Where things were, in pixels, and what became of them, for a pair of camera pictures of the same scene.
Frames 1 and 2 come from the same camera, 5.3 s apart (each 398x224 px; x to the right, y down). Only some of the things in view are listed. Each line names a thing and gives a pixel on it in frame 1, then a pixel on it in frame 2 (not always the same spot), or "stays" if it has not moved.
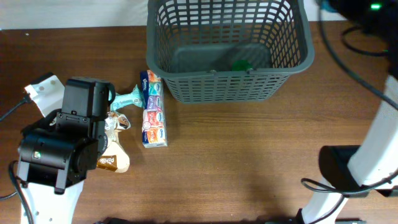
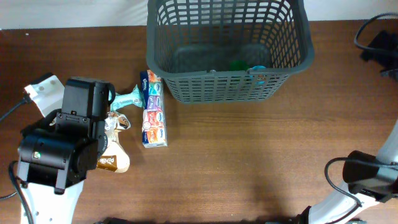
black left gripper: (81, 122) stays
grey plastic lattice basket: (227, 51) stays
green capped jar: (241, 65) stays
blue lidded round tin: (327, 5) -> (259, 68)
